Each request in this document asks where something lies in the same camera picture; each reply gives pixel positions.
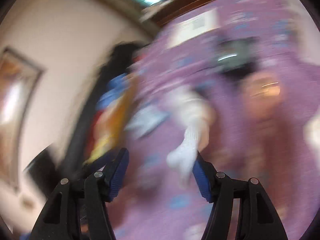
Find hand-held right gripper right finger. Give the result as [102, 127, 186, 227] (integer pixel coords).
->
[192, 150, 287, 240]

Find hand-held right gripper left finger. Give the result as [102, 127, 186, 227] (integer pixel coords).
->
[29, 147, 130, 240]

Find white fluffy socks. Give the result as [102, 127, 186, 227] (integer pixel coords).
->
[167, 92, 217, 180]

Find pink soft cloth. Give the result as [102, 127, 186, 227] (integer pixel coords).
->
[244, 72, 285, 110]

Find yellow snack bag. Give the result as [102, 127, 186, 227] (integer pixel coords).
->
[84, 74, 133, 164]

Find black furry object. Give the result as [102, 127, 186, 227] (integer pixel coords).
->
[100, 44, 143, 85]

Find white paper sheet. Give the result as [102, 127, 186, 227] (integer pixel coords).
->
[167, 9, 219, 48]

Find grey device with black post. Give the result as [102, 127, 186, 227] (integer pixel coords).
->
[215, 37, 260, 77]

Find framed wall picture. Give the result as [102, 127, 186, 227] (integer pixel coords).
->
[0, 46, 47, 193]

